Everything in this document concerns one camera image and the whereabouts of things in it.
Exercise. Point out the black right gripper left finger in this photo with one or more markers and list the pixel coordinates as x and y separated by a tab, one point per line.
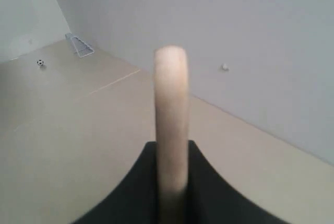
134	200

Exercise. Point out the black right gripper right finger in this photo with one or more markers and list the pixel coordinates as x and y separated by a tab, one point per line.
211	199

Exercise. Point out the white paint brush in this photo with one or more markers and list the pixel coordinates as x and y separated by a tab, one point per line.
171	112

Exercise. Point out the small white toy goal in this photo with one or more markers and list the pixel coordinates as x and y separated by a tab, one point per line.
80	47

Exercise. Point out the tiny black white soccer ball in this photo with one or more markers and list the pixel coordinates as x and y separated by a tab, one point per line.
40	63

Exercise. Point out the small white wall lump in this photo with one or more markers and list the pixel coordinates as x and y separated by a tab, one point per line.
225	67

